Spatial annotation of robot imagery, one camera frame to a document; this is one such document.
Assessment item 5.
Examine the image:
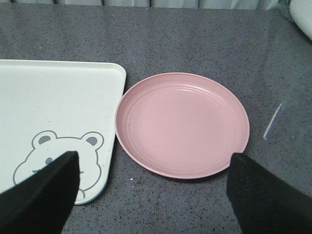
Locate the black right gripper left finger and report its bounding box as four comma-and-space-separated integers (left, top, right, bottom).
0, 151, 80, 234

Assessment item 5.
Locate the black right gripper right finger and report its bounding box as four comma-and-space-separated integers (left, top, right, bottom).
226, 153, 312, 234

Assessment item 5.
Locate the white bear-print serving tray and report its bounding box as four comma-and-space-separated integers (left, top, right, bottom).
0, 59, 126, 205

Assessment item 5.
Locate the pink round plate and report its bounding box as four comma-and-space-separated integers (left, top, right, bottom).
115, 73, 250, 179

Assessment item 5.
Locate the white blender appliance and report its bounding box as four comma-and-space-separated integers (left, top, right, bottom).
279, 0, 312, 40

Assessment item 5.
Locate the white pleated curtain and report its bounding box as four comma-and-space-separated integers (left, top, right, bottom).
5, 0, 290, 10

